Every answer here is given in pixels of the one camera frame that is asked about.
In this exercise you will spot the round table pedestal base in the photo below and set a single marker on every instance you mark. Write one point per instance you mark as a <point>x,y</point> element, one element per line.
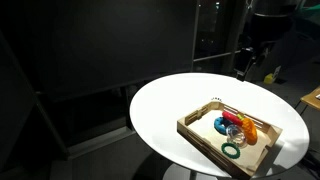
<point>176,173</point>

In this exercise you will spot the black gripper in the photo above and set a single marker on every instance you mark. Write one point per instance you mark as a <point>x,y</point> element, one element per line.
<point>245,61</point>

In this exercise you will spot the wooden side table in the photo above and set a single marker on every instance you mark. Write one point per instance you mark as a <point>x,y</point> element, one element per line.
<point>311,98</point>

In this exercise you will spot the vertical metal frame post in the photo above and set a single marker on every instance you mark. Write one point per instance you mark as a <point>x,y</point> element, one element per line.
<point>196,33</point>

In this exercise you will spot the Franka robot arm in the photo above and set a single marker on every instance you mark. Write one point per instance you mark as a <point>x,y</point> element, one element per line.
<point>273,23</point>

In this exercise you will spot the grey board stand base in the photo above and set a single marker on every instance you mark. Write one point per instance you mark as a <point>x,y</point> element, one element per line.
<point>100,141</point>

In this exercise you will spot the small yellow object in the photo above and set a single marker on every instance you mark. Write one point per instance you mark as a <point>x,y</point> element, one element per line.
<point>268,78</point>

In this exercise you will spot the small yellow-green toy piece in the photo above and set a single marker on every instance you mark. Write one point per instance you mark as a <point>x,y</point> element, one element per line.
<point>240,116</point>

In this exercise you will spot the wooden tray box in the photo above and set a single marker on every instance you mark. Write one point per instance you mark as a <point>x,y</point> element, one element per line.
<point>200,140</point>

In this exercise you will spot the horizontal metal frame bar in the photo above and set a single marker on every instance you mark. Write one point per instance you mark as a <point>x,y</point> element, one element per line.
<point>213,56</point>

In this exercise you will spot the large black panel board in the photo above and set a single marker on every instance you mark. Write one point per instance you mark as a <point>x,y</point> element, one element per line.
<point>100,43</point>

